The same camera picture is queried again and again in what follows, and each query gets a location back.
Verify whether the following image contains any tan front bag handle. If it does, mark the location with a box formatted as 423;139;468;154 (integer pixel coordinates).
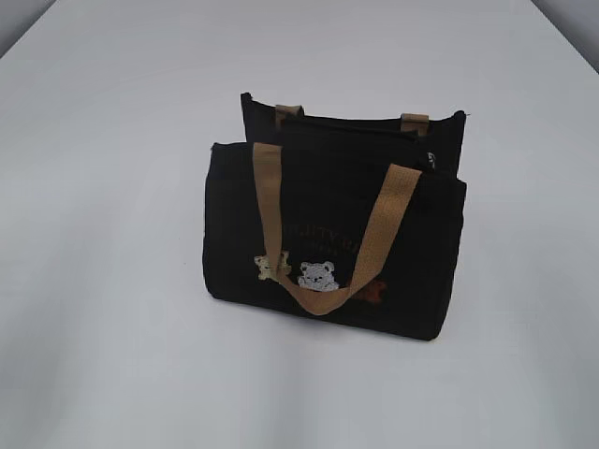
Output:
252;143;422;316

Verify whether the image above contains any silver zipper pull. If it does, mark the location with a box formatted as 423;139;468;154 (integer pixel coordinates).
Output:
427;152;436;171

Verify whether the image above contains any tan rear bag handle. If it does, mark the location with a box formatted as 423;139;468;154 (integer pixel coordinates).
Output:
274;105;431;137

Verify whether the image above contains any black tote bag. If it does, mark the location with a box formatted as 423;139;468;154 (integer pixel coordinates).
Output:
202;93;467;340

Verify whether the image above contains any tan bag handle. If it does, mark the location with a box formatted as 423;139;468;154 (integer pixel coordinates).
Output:
252;143;422;316
274;105;431;137

